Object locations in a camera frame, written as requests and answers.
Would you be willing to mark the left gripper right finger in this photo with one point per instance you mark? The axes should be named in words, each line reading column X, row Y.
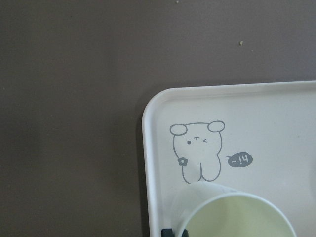
column 185, row 233

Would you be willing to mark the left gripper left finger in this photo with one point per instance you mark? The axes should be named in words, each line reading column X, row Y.
column 168, row 232

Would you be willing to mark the white plastic cup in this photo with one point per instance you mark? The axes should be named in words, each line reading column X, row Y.
column 212, row 210

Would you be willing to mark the beige rabbit tray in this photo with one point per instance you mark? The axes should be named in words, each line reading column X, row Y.
column 255, row 138

